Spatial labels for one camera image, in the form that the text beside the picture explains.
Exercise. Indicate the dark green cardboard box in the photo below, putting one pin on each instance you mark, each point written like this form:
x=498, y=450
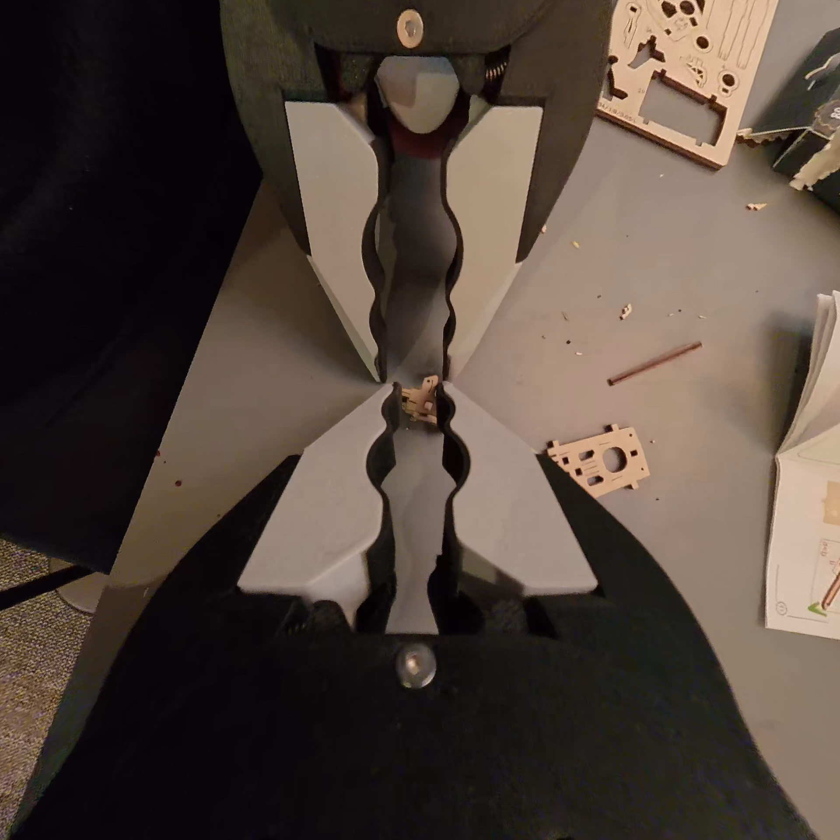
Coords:
x=820, y=79

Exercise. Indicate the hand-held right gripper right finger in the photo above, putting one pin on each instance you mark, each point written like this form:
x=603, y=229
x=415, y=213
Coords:
x=518, y=518

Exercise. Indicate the small wooden model part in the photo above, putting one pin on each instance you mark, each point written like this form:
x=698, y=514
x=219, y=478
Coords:
x=420, y=401

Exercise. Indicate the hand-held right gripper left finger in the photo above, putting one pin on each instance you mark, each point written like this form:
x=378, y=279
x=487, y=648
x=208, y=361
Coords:
x=315, y=518

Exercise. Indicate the flat wooden plate with hole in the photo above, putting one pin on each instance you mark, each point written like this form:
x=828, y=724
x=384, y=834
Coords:
x=590, y=469

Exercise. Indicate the white instruction booklet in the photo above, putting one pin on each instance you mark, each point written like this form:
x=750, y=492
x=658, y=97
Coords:
x=804, y=499

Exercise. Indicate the thin brown wooden rod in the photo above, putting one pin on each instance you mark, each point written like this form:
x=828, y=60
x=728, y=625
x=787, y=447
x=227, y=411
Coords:
x=656, y=363

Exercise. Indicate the pale cutout piece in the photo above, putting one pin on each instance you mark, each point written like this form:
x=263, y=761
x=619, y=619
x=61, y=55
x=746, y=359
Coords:
x=820, y=161

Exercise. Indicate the wooden cutout parts sheet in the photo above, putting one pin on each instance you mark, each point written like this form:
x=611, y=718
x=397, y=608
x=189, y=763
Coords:
x=728, y=59

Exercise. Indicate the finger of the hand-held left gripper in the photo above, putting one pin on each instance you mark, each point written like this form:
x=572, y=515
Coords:
x=331, y=216
x=492, y=210

